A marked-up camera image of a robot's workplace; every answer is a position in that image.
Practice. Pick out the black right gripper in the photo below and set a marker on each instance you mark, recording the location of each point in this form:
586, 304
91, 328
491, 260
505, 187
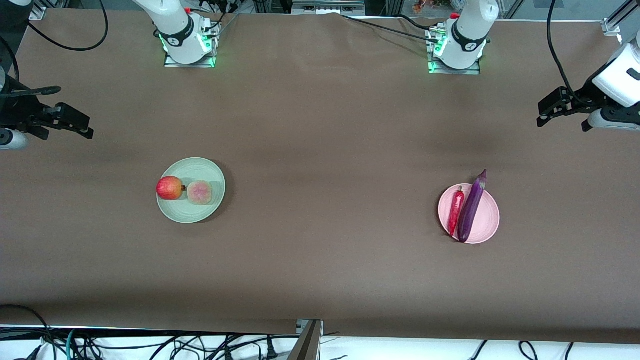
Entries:
20, 111

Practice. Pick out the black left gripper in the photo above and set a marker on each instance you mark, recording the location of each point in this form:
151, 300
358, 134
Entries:
586, 98

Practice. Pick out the long purple eggplant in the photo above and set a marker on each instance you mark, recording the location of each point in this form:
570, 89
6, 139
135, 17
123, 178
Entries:
472, 205

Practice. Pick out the red chili pepper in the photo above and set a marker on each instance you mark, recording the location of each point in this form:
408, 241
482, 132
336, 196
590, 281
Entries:
456, 210

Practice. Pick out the green and pink peach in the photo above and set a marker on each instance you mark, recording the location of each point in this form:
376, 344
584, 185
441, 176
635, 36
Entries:
200, 193

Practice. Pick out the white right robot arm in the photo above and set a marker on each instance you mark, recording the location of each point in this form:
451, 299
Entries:
175, 25

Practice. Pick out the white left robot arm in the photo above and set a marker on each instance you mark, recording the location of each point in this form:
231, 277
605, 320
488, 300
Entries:
467, 30

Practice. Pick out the pink round plate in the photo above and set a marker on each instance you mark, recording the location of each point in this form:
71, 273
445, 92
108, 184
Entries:
487, 220

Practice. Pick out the pale green round plate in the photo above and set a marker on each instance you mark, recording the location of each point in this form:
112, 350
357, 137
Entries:
200, 215

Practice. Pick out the colourful toy pile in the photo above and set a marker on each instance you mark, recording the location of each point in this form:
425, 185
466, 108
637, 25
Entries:
425, 5

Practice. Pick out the grey device box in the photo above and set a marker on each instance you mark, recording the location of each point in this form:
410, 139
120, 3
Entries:
327, 6

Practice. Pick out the brown table cover sheet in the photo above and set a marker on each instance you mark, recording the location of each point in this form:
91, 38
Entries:
320, 260

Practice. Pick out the aluminium frame profile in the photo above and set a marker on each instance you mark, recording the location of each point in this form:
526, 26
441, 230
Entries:
612, 26

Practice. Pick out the aluminium frame corner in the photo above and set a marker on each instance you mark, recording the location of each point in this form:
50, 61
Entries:
37, 14

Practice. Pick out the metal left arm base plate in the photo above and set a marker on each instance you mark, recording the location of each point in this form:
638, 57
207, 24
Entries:
452, 71

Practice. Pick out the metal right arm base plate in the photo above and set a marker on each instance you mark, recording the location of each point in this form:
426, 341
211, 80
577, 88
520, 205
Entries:
190, 65

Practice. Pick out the brown wooden post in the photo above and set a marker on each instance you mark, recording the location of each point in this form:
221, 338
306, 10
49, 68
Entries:
307, 347

